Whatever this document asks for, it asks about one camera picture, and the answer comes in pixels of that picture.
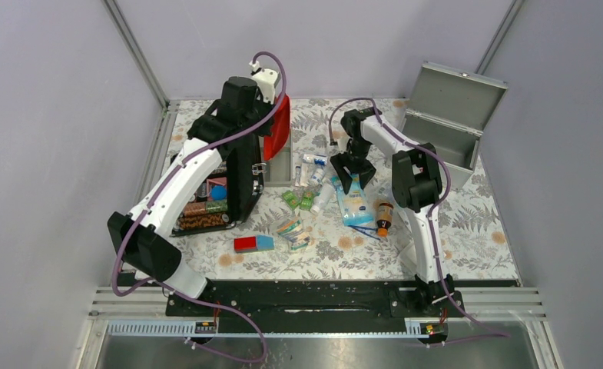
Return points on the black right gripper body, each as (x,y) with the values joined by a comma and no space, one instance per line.
(359,148)

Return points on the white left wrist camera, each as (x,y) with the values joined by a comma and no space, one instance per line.
(266,80)

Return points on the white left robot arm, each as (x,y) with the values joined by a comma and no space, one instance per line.
(140,237)

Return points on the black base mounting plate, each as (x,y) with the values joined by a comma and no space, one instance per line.
(316,307)

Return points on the grey metal box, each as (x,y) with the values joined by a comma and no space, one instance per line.
(450,109)

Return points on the grey plastic tray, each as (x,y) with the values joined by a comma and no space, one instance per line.
(279,169)

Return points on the white plastic bottle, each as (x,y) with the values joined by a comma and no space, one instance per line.
(323,198)

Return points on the black open case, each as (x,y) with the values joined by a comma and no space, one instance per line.
(227,195)

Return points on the white bandage roll blue label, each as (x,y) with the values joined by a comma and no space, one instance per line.
(312,159)

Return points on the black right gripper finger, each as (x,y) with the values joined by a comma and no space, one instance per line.
(339,163)
(365,170)

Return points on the white flat wrapped bandage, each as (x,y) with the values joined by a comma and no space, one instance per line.
(305,173)

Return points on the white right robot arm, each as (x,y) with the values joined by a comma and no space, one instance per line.
(420,182)

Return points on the striped bandage packet stack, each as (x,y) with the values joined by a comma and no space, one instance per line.
(295,233)

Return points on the green wind oil box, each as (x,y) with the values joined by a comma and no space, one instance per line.
(307,199)

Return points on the brown medicine bottle orange cap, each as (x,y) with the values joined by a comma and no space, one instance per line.
(384,218)

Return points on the red first aid pouch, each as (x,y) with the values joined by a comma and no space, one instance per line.
(280,131)

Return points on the red blue box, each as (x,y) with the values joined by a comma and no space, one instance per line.
(253,244)

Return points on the blue white plastic packet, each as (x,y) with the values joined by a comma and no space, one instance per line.
(354,207)

